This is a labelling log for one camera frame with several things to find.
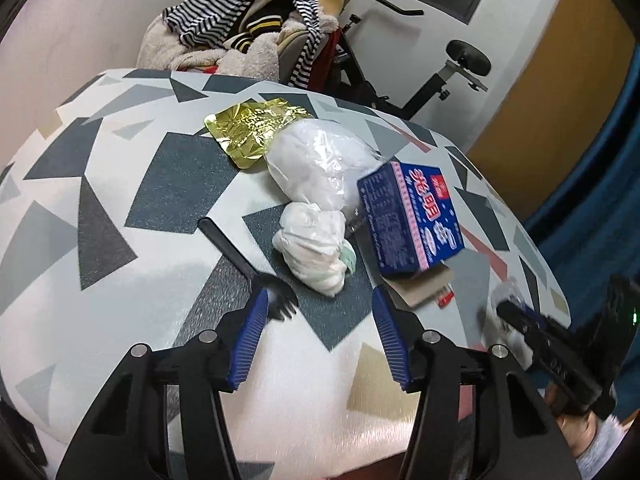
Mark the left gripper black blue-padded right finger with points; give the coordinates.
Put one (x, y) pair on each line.
(515, 435)

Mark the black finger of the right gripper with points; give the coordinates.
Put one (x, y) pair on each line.
(575, 361)

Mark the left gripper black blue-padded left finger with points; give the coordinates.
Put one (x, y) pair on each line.
(124, 432)

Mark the black plastic fork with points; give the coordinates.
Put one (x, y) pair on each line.
(283, 301)

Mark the blue carton box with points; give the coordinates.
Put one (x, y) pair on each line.
(411, 218)

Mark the small white tissue bag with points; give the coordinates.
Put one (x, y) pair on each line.
(313, 245)

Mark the gold foil wrapper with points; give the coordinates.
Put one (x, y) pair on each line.
(245, 130)

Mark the blue curtain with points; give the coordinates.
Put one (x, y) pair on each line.
(588, 232)

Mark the red small wrapper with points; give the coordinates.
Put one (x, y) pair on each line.
(444, 297)

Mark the brown cardboard piece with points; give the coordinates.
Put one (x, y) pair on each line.
(423, 287)

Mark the geometric patterned folding table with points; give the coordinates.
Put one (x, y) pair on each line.
(100, 250)

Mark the orange wooden door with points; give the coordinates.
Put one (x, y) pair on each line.
(558, 105)

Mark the large clear bag of tissue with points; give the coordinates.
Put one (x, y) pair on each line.
(316, 161)

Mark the black exercise bike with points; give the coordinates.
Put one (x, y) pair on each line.
(392, 56)

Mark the striped clothes pile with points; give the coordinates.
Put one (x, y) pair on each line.
(286, 41)

